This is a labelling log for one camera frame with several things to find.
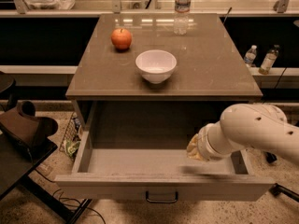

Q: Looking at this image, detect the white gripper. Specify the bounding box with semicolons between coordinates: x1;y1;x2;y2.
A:
186;122;246;161

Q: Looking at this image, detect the grey top drawer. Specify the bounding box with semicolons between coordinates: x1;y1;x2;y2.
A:
56;101;274;203

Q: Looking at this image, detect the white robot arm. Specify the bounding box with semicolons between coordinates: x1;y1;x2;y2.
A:
187;104;299;165

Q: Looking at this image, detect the grey drawer cabinet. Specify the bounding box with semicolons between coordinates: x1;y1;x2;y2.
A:
66;14;262;161

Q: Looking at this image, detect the black stand leg right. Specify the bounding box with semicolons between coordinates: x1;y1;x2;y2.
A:
264;152;278;163

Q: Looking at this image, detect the white bowl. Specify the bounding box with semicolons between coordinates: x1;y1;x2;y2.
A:
135;49;177;84

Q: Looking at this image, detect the black caster leg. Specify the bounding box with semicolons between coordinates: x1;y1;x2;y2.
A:
269;183;299;203

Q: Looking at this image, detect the small water bottle on ledge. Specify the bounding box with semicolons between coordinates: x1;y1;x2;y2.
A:
243;45;257;67

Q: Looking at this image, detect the yellowish bottle on ledge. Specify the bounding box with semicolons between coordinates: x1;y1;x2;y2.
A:
259;45;280;75

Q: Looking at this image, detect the green snack bag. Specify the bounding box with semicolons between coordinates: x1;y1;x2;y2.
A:
63;140;80;158

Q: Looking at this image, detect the red apple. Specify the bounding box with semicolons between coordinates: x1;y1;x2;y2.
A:
110;28;132;50

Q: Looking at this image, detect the clear water bottle on cabinet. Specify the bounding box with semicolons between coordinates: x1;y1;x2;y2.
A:
174;0;191;35

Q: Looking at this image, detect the dark brown chair part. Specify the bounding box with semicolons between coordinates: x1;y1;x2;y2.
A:
0;101;58;160

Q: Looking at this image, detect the black desk left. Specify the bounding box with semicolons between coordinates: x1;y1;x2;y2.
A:
0;134;91;224

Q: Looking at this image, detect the wire basket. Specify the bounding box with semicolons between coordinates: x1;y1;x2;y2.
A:
59;113;82;153

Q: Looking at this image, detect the black floor cable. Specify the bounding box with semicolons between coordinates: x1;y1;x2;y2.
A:
33;167;107;224

